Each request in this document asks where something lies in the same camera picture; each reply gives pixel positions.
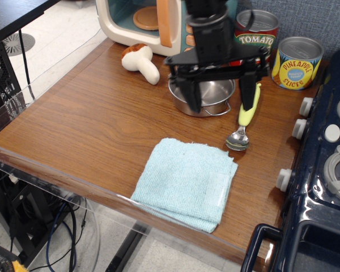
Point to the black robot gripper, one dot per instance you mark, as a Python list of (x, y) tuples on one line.
[(217, 56)]

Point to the stainless steel bowl with handles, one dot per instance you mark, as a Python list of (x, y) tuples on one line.
[(215, 97)]

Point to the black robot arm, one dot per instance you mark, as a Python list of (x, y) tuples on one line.
[(204, 9)]

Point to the tomato sauce can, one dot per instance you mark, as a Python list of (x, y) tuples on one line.
[(256, 28)]

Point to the pineapple slices can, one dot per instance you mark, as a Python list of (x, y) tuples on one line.
[(296, 62)]

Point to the teal toy microwave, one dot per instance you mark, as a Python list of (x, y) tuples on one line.
[(162, 25)]

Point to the plush mushroom toy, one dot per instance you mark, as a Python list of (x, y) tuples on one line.
[(138, 57)]

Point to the light blue folded towel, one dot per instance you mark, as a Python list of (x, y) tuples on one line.
[(186, 183)]

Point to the dark blue toy stove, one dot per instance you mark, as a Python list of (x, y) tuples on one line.
[(309, 238)]

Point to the black desk at left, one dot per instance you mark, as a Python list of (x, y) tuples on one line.
[(14, 15)]

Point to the yellow object at floor corner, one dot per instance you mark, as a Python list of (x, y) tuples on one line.
[(18, 267)]

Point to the spoon with yellow handle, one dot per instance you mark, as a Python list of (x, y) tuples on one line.
[(238, 140)]

